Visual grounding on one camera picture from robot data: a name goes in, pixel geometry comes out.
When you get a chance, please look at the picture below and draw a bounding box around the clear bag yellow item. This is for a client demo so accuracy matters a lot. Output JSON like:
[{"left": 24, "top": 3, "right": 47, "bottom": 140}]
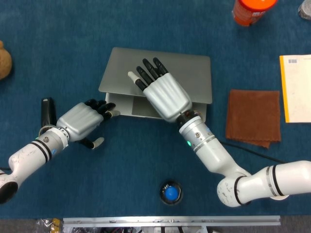
[{"left": 36, "top": 217, "right": 64, "bottom": 233}]

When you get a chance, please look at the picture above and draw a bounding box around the white notebook yellow spine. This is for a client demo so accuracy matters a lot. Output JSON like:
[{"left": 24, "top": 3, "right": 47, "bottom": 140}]
[{"left": 279, "top": 54, "right": 311, "bottom": 124}]

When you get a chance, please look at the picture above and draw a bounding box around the brown folded cloth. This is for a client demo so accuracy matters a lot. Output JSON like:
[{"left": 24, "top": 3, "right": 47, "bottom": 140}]
[{"left": 225, "top": 89, "right": 282, "bottom": 149}]

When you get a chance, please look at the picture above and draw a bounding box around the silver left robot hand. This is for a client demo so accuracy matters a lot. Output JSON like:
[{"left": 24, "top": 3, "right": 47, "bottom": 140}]
[{"left": 56, "top": 99, "right": 121, "bottom": 150}]

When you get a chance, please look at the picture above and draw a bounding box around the blue felt table mat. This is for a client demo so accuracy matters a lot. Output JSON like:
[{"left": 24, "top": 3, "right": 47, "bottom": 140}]
[{"left": 0, "top": 0, "right": 311, "bottom": 219}]

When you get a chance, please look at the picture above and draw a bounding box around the grey crumpled object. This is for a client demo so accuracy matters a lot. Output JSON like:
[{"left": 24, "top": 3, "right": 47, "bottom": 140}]
[{"left": 298, "top": 0, "right": 311, "bottom": 19}]

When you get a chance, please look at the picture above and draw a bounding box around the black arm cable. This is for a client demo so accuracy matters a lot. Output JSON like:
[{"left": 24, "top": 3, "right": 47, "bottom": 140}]
[{"left": 222, "top": 142, "right": 287, "bottom": 164}]

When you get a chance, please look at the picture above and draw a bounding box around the black stapler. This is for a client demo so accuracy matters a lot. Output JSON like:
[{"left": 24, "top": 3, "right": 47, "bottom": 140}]
[{"left": 40, "top": 97, "right": 58, "bottom": 127}]

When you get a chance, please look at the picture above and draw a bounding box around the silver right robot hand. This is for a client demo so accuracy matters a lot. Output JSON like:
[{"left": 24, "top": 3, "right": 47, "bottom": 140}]
[{"left": 127, "top": 57, "right": 192, "bottom": 123}]

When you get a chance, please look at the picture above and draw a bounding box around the brown plush toy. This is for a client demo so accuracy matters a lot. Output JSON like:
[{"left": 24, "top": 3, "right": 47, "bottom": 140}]
[{"left": 0, "top": 40, "right": 13, "bottom": 81}]

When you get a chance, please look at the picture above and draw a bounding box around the aluminium frame rail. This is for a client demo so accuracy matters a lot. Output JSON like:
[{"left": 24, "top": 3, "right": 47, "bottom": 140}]
[{"left": 62, "top": 216, "right": 281, "bottom": 228}]

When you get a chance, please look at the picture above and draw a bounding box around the orange-red snack canister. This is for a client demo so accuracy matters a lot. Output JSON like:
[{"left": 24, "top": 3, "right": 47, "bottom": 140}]
[{"left": 232, "top": 0, "right": 278, "bottom": 27}]

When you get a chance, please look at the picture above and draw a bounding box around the silver laptop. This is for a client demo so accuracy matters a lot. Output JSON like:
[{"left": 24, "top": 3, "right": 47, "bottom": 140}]
[{"left": 98, "top": 47, "right": 213, "bottom": 119}]

